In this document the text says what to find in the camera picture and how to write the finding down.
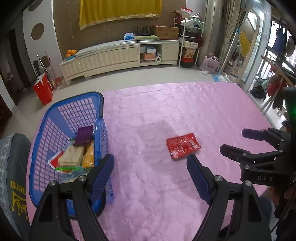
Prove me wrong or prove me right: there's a wooden clothes rack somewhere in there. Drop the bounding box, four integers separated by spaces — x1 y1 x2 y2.
260 54 296 116

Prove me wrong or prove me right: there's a purple snack packet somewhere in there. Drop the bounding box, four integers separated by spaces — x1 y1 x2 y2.
74 126 94 146

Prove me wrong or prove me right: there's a red foil snack packet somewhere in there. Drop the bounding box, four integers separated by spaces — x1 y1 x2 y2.
166 133 201 159

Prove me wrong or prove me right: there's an orange snack packet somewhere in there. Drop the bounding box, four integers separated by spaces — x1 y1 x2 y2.
82 142 95 168

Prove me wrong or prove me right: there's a blue handled mop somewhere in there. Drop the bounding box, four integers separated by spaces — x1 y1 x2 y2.
211 32 240 82

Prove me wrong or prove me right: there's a cream television cabinet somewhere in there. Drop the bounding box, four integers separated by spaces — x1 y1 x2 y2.
60 39 180 87

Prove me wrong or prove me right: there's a silver tower air conditioner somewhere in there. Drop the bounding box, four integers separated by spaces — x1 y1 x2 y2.
203 0 223 61

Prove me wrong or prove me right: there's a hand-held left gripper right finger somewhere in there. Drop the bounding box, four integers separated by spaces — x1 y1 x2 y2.
186 154 272 241

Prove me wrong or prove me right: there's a black antenna router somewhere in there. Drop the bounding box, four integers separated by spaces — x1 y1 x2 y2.
135 26 152 36

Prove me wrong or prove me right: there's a patterned beige curtain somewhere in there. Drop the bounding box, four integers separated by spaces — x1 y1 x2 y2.
218 0 242 67

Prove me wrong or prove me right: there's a green folded cloth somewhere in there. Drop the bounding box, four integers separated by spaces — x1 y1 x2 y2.
134 35 159 42

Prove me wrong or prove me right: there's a brown cardboard box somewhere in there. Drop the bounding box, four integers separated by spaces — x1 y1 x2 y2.
154 25 179 40

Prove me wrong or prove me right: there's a yellow cloth cover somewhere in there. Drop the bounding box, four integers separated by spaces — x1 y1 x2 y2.
79 0 163 30

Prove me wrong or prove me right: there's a grey printed chair cover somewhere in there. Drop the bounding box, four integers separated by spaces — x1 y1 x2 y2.
0 133 31 241

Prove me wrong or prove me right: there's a cracker sandwich packet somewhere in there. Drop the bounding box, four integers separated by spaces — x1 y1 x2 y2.
58 147 86 166

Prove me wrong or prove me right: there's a white shelf rack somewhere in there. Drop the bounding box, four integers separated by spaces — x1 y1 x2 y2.
178 17 205 69

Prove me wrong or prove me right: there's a blue plastic basket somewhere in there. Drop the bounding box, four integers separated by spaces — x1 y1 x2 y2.
29 92 115 217

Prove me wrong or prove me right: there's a pink gift bag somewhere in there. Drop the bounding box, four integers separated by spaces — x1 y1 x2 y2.
199 56 220 72

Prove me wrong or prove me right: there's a dark wooden doorway frame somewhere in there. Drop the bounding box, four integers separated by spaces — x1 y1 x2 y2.
0 29 30 109

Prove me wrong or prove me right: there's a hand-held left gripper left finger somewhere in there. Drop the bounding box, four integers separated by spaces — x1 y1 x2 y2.
29 153 115 241

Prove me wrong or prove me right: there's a red yellow snack packet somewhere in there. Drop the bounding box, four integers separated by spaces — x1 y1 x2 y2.
48 151 77 173

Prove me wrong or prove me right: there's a pink quilted tablecloth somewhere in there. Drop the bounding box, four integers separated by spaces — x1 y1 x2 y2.
25 82 289 241

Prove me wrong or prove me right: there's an arched standing mirror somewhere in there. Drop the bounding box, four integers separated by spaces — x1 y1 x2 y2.
236 10 265 86

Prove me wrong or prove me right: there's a red shopping bag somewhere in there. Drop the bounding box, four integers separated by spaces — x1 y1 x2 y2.
32 73 54 106

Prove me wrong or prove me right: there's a hanging blue garment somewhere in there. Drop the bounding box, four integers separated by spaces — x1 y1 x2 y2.
274 19 287 52

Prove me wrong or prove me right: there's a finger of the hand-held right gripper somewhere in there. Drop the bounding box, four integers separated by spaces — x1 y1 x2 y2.
220 144 283 172
242 128 292 151

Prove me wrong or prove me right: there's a round brown wall disc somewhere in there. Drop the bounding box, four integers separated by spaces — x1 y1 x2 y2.
31 23 45 40

